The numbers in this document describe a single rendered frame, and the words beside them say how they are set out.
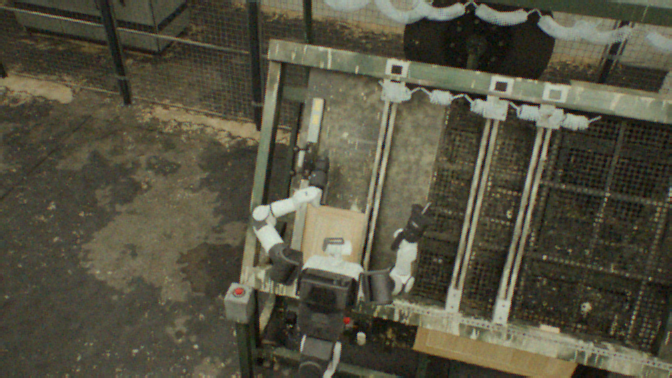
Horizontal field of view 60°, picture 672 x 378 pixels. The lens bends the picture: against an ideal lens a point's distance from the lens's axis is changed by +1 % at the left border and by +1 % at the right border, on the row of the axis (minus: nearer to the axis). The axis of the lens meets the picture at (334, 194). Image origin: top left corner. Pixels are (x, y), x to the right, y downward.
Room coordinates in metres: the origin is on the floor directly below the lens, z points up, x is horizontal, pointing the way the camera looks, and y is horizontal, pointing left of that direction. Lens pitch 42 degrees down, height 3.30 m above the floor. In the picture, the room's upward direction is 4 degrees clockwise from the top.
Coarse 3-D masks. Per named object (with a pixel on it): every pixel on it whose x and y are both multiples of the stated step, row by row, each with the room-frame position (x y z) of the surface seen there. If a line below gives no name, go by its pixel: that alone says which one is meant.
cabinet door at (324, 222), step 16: (320, 208) 2.22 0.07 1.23; (336, 208) 2.21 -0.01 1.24; (320, 224) 2.18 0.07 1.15; (336, 224) 2.17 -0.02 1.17; (352, 224) 2.16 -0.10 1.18; (304, 240) 2.14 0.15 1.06; (320, 240) 2.13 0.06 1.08; (336, 240) 2.12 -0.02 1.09; (352, 240) 2.11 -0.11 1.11; (304, 256) 2.09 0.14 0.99; (352, 256) 2.07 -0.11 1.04
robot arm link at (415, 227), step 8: (416, 208) 1.86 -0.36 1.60; (416, 216) 1.83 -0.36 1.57; (424, 216) 1.82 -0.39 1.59; (432, 216) 1.84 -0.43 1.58; (408, 224) 1.83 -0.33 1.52; (416, 224) 1.82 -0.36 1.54; (424, 224) 1.80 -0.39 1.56; (432, 224) 1.80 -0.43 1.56; (408, 232) 1.81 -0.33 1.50; (416, 232) 1.80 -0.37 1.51
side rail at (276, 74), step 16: (272, 64) 2.60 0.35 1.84; (272, 80) 2.56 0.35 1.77; (272, 96) 2.52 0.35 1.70; (272, 112) 2.48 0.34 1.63; (272, 128) 2.45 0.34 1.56; (272, 144) 2.44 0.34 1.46; (272, 160) 2.43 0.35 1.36; (256, 176) 2.32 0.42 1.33; (256, 192) 2.27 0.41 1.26; (256, 240) 2.14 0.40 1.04; (256, 256) 2.12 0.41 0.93
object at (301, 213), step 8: (320, 104) 2.48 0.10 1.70; (312, 112) 2.47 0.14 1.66; (320, 112) 2.46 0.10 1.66; (320, 120) 2.45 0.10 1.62; (312, 128) 2.42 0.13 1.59; (312, 136) 2.40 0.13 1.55; (312, 168) 2.32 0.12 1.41; (304, 184) 2.28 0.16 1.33; (304, 208) 2.21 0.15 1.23; (296, 216) 2.19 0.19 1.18; (304, 216) 2.19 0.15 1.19; (296, 224) 2.17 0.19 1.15; (304, 224) 2.18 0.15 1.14; (296, 232) 2.15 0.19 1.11; (296, 240) 2.12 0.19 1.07; (296, 248) 2.10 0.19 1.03
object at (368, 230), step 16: (400, 64) 2.48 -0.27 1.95; (384, 80) 2.45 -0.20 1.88; (384, 96) 2.41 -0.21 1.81; (384, 112) 2.40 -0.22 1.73; (384, 128) 2.36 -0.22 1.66; (384, 144) 2.32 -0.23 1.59; (384, 160) 2.27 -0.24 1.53; (384, 176) 2.26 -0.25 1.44; (368, 208) 2.15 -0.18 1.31; (368, 224) 2.14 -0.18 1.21; (368, 240) 2.08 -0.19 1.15; (368, 256) 2.02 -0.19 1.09
